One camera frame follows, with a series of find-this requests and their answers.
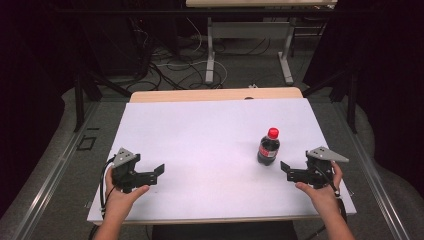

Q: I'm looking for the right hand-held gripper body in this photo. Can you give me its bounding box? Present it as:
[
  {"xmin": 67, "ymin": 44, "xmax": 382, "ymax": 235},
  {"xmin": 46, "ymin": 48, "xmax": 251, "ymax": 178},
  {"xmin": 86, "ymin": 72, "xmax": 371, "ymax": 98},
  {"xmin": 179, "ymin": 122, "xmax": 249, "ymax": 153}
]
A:
[{"xmin": 306, "ymin": 146, "xmax": 350, "ymax": 189}]

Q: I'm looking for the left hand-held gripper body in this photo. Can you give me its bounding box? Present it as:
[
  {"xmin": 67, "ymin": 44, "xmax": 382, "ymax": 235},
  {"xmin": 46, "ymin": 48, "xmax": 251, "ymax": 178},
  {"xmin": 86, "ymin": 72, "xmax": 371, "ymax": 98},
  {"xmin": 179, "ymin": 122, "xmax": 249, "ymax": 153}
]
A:
[{"xmin": 110, "ymin": 147, "xmax": 141, "ymax": 194}]

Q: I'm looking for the dark soda bottle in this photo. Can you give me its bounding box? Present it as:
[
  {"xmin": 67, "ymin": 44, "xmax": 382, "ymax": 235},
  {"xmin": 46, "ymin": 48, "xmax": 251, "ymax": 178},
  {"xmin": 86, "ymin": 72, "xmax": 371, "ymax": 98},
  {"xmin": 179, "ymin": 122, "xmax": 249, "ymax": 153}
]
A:
[{"xmin": 256, "ymin": 127, "xmax": 281, "ymax": 167}]

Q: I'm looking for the person's right hand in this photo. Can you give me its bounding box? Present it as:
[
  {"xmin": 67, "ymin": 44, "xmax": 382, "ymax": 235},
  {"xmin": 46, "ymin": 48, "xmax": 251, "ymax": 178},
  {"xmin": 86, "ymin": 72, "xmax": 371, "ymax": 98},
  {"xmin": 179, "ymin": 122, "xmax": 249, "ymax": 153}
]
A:
[{"xmin": 294, "ymin": 161, "xmax": 344, "ymax": 214}]

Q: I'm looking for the person's left hand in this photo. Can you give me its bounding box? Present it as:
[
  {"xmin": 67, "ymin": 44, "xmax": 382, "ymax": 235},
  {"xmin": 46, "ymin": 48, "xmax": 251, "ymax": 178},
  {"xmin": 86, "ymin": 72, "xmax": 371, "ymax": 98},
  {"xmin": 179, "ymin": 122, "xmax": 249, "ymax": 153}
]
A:
[{"xmin": 104, "ymin": 167, "xmax": 151, "ymax": 218}]

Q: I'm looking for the white table cover sheet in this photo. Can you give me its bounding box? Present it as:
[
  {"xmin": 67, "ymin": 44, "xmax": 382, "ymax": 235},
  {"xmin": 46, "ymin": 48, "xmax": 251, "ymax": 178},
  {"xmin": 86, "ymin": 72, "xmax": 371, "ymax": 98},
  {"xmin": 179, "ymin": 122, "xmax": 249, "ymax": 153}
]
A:
[{"xmin": 87, "ymin": 98, "xmax": 357, "ymax": 223}]

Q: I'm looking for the black metal stand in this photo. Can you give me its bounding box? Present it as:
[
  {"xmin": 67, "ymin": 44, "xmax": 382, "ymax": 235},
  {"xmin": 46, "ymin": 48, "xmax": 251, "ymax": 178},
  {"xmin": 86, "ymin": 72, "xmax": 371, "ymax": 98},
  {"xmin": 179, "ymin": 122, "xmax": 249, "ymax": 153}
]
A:
[
  {"xmin": 73, "ymin": 71, "xmax": 133, "ymax": 133},
  {"xmin": 301, "ymin": 68, "xmax": 359, "ymax": 134}
]

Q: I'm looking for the dark curtain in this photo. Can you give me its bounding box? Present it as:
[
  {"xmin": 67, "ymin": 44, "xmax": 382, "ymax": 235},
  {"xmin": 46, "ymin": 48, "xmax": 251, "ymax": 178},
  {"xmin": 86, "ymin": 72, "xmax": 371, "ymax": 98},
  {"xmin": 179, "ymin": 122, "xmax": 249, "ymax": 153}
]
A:
[
  {"xmin": 303, "ymin": 0, "xmax": 424, "ymax": 198},
  {"xmin": 0, "ymin": 0, "xmax": 78, "ymax": 218}
]

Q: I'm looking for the black equipment cabinet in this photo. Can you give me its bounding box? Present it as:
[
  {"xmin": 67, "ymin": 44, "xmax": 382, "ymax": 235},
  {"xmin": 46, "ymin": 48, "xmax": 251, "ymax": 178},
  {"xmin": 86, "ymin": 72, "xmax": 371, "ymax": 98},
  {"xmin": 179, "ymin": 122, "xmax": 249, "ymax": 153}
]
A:
[{"xmin": 79, "ymin": 16, "xmax": 151, "ymax": 78}]

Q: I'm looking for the white-legged desk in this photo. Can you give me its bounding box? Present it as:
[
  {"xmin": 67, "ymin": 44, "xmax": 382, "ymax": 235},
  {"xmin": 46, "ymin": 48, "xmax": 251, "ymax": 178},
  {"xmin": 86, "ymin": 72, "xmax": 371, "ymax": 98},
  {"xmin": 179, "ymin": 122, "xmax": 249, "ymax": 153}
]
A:
[{"xmin": 185, "ymin": 0, "xmax": 338, "ymax": 86}]

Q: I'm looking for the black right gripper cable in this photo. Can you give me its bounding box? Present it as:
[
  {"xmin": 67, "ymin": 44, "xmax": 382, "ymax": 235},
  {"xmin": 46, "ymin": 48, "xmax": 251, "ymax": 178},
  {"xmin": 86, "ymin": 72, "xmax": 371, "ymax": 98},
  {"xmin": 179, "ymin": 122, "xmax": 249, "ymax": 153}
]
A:
[{"xmin": 304, "ymin": 164, "xmax": 348, "ymax": 240}]

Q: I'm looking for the black floor hatch frame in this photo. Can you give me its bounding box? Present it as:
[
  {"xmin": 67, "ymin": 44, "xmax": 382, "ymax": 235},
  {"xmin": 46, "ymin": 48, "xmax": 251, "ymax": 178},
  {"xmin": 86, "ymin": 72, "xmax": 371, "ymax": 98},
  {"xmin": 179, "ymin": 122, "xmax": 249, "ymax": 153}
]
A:
[{"xmin": 76, "ymin": 135, "xmax": 98, "ymax": 152}]

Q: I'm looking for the aluminium floor rail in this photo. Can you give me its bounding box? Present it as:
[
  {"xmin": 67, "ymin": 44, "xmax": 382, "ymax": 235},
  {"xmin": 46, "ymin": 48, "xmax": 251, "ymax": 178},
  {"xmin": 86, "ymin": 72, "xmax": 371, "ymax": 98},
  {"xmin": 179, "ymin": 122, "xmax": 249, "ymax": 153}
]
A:
[
  {"xmin": 333, "ymin": 101, "xmax": 411, "ymax": 240},
  {"xmin": 13, "ymin": 101, "xmax": 101, "ymax": 240}
]

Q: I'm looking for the black floor cable bundle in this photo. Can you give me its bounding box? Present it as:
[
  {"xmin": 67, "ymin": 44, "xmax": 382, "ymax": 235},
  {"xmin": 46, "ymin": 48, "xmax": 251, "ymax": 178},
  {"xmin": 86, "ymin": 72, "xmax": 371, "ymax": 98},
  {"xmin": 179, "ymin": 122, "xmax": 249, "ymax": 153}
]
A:
[{"xmin": 128, "ymin": 19, "xmax": 273, "ymax": 91}]

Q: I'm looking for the white floor cable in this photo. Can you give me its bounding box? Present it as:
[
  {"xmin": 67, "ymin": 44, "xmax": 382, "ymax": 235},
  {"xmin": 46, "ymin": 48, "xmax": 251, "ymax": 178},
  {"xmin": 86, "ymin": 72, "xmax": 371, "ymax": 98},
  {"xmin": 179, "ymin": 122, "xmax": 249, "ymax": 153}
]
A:
[{"xmin": 156, "ymin": 16, "xmax": 229, "ymax": 88}]

